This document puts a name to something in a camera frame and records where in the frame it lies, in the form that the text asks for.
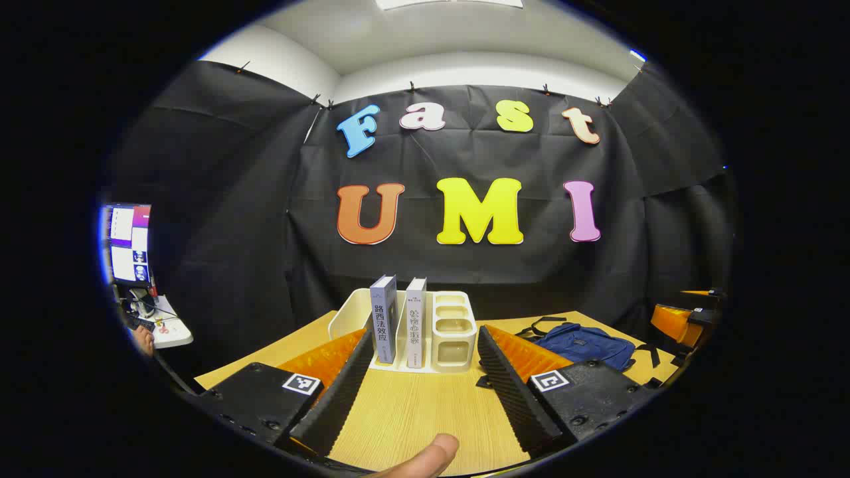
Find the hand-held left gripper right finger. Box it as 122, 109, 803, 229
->
477, 325, 658, 459

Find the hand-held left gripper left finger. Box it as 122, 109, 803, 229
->
196, 327, 376, 459

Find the white plastic bookshelf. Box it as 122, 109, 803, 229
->
328, 288, 477, 374

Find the blue schoolbag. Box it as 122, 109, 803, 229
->
477, 317, 663, 389

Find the lavender illustrated book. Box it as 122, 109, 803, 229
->
369, 274, 398, 364

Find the white grey book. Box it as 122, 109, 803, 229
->
405, 277, 428, 369

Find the black backdrop cloth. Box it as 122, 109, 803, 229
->
106, 60, 738, 392

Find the computer monitor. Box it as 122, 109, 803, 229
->
100, 202, 153, 286

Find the ceiling light panel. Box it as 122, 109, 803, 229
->
375, 0, 524, 11

